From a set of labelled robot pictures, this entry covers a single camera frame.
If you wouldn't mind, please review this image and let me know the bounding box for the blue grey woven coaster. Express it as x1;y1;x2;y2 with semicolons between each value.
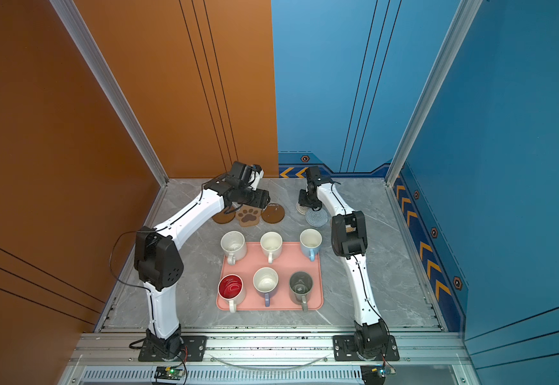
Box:
305;209;328;228

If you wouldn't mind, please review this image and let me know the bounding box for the paw shaped cork coaster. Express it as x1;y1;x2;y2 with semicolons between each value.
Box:
235;205;262;228

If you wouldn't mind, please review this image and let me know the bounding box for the plain brown round coaster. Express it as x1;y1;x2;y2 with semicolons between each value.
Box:
212;212;236;225

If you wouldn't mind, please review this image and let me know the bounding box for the dark brown rimmed coaster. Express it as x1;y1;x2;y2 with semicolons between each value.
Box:
261;203;285;224

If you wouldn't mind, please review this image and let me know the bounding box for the light blue mug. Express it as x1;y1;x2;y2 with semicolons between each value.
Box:
300;229;323;261

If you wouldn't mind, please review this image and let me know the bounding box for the white woven round coaster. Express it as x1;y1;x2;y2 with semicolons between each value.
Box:
296;204;309;215

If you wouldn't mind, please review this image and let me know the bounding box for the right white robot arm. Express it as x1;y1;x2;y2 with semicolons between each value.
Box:
299;166;390;360

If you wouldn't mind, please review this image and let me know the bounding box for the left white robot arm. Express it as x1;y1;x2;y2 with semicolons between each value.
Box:
134;161;271;361

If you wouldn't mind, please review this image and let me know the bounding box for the white mug back left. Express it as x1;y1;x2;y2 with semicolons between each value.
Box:
220;231;247;266

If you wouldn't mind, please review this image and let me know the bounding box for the white mug back middle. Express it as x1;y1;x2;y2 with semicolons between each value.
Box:
260;232;284;264

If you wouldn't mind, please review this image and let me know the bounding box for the grey green mug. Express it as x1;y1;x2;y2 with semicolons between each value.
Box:
289;271;314;311

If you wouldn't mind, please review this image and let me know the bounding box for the pink rectangular tray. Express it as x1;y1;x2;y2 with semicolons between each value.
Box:
216;242;324;313

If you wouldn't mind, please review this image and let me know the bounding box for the purple mug white inside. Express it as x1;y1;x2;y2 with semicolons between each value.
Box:
252;267;279;307

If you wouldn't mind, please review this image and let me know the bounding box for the red inside white mug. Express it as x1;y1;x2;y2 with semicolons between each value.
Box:
218;274;247;313

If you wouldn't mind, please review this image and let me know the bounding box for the circuit board right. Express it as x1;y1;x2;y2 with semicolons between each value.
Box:
360;365;396;385

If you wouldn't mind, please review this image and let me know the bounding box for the green circuit board left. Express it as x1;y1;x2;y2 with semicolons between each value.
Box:
153;366;188;384

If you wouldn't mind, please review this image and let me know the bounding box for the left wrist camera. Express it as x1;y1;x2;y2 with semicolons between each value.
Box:
250;165;264;190

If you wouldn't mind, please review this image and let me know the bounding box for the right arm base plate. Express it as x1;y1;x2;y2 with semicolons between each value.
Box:
332;335;401;362

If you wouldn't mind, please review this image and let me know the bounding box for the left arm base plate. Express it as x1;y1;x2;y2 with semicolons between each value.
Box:
138;335;207;364

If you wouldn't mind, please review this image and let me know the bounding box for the aluminium front rail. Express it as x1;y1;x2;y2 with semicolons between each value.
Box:
58;327;480;384

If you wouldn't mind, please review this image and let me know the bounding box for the aluminium corner post left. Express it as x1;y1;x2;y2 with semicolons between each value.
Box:
49;0;170;187

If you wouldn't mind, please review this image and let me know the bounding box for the aluminium corner post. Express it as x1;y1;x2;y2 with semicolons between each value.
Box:
385;0;483;187
49;0;170;187

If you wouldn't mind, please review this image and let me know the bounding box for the aluminium corner post right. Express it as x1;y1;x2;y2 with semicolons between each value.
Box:
385;0;483;187

